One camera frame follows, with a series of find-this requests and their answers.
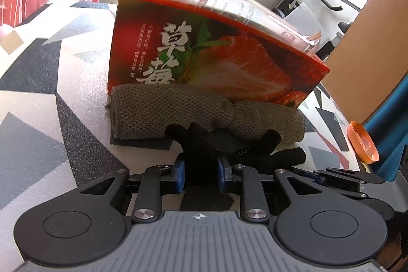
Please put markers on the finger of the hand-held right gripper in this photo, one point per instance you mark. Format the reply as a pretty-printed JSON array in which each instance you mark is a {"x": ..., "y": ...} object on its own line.
[
  {"x": 353, "y": 175},
  {"x": 320, "y": 179}
]

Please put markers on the red strawberry print box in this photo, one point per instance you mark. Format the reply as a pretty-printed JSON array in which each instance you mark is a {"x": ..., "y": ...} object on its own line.
[{"x": 143, "y": 36}]

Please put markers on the grey knitted rolled towel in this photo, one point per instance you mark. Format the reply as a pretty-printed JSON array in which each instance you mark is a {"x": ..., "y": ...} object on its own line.
[{"x": 159, "y": 112}]

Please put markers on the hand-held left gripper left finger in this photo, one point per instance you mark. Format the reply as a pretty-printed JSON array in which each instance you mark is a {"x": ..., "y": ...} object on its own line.
[{"x": 180, "y": 175}]

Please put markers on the clear plastic packet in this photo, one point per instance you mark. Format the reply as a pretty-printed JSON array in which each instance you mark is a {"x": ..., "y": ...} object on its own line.
[{"x": 306, "y": 42}]

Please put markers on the person's teal clothing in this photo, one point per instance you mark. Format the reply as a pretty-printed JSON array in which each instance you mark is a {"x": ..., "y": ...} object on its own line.
[{"x": 392, "y": 131}]

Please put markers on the orange plastic scoop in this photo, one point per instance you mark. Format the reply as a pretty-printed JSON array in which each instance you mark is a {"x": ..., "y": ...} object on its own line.
[{"x": 363, "y": 141}]

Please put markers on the black glove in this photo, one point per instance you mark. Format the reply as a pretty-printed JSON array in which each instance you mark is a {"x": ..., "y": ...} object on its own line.
[
  {"x": 287, "y": 156},
  {"x": 197, "y": 151}
]

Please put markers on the white board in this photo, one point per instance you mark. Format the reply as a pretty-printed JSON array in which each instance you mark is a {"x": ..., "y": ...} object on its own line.
[{"x": 306, "y": 17}]

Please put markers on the geometric patterned tablecloth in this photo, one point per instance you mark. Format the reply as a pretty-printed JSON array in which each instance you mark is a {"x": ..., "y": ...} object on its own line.
[{"x": 47, "y": 84}]

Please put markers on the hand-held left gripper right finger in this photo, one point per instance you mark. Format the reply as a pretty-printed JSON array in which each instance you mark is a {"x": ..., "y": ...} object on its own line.
[{"x": 222, "y": 175}]

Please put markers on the brown wooden panel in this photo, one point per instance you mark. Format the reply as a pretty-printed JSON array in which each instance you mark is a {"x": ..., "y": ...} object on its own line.
[{"x": 376, "y": 52}]

